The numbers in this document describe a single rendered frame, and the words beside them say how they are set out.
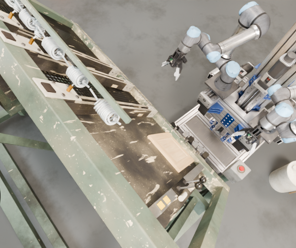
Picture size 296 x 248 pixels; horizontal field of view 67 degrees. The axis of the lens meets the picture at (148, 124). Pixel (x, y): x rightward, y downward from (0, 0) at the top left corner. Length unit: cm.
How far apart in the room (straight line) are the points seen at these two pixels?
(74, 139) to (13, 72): 39
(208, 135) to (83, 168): 213
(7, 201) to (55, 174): 88
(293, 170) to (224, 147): 73
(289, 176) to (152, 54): 237
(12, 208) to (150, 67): 242
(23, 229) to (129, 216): 130
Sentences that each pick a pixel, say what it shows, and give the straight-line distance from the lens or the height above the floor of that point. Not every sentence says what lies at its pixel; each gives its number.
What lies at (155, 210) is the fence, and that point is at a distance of 96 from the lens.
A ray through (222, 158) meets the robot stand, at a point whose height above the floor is 21.
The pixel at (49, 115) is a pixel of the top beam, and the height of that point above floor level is 186.
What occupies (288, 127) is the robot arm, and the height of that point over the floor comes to 127.
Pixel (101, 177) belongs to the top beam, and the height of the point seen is 188.
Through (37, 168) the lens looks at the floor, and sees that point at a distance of 285.
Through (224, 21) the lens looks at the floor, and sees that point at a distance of 441.
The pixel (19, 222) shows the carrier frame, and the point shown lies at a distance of 195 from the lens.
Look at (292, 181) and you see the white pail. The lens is 284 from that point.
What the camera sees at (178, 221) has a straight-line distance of 121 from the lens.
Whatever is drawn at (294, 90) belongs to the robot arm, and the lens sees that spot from 149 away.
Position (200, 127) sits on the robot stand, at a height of 21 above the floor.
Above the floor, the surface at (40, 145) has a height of 127.
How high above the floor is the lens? 259
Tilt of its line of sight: 64 degrees down
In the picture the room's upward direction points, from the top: 12 degrees clockwise
